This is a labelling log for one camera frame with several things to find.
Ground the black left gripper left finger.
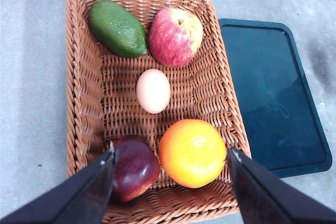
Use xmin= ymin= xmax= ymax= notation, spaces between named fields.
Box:
xmin=0 ymin=141 xmax=118 ymax=224

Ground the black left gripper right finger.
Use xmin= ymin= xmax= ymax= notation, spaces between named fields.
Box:
xmin=227 ymin=148 xmax=336 ymax=224

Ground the beige egg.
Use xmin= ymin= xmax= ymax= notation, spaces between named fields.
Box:
xmin=136 ymin=69 xmax=171 ymax=114

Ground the brown wicker basket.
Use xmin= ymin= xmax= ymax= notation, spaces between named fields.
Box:
xmin=66 ymin=0 xmax=251 ymax=224

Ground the dark red apple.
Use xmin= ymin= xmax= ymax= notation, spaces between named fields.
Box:
xmin=112 ymin=135 xmax=160 ymax=202

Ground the dark teal tray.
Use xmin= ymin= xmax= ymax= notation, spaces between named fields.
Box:
xmin=218 ymin=19 xmax=332 ymax=178

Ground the orange fruit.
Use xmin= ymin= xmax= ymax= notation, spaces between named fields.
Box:
xmin=158 ymin=119 xmax=227 ymax=188

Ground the green avocado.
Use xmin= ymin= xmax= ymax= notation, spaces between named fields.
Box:
xmin=88 ymin=0 xmax=147 ymax=58

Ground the red yellow apple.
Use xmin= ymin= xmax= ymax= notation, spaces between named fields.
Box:
xmin=149 ymin=7 xmax=204 ymax=67

